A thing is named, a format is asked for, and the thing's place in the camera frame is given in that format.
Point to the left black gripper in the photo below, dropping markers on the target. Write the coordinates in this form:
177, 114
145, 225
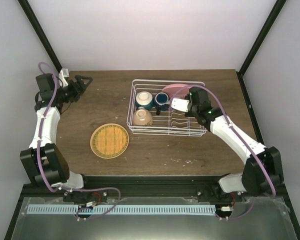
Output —
77, 90

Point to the pink plate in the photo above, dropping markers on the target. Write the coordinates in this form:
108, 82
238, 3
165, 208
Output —
171, 89

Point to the dark blue mug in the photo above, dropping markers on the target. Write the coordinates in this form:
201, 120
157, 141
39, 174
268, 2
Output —
161, 102

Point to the white wire dish rack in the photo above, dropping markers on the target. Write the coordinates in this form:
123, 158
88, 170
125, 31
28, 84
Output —
170, 122

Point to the cream and blue bowl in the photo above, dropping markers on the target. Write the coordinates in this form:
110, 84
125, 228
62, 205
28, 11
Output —
144, 100

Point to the cream shallow bowl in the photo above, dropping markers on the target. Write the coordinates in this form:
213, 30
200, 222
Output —
142, 117

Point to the bamboo pattern plate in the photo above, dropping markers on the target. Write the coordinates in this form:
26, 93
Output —
109, 141

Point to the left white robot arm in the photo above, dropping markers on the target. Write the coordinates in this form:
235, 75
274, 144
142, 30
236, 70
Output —
43, 162

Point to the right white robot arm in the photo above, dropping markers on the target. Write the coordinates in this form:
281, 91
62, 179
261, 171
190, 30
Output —
263, 170

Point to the light blue slotted strip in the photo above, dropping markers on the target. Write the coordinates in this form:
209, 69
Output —
68, 209

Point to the metal front sheet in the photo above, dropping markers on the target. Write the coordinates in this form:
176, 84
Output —
259, 218

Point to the left black frame post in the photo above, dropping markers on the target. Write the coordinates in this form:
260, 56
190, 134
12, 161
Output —
33, 20

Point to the black frame post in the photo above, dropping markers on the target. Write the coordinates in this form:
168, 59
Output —
270, 20
33, 20

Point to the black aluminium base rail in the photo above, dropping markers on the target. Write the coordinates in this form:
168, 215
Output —
203, 187

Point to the right black frame post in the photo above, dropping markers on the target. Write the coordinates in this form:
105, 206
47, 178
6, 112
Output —
270, 20

